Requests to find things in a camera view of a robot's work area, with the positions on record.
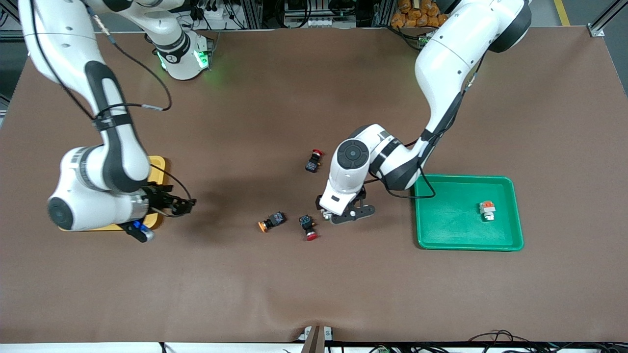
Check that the aluminium frame profile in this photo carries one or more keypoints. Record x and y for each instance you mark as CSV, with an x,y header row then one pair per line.
x,y
596,32

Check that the bag of orange items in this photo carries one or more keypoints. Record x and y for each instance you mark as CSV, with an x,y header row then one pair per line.
x,y
412,12

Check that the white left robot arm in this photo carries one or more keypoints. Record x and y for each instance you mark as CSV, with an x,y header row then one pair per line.
x,y
451,59

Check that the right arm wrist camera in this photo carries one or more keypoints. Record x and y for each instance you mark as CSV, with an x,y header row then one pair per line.
x,y
140,233

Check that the brown table mat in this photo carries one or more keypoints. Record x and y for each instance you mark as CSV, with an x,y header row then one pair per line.
x,y
314,274

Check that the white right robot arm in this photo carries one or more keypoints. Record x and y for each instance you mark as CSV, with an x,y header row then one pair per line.
x,y
98,166

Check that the yellow plastic tray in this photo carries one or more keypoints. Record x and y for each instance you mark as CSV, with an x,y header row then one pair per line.
x,y
158,166

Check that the yellow push button switch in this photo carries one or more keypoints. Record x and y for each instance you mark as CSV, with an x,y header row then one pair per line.
x,y
275,219

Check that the metal table clamp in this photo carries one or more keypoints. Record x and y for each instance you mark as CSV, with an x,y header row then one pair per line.
x,y
314,340

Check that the long white power strip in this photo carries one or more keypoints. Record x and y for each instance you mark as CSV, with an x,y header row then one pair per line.
x,y
319,22

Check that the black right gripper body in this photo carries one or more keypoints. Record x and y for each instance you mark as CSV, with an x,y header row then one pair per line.
x,y
158,198

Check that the red push button switch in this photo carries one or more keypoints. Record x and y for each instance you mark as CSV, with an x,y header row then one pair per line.
x,y
312,165
307,223

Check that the green plastic tray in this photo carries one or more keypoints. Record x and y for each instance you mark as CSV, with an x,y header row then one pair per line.
x,y
456,220

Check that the short white power strip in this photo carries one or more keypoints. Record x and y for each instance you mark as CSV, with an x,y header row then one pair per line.
x,y
216,12

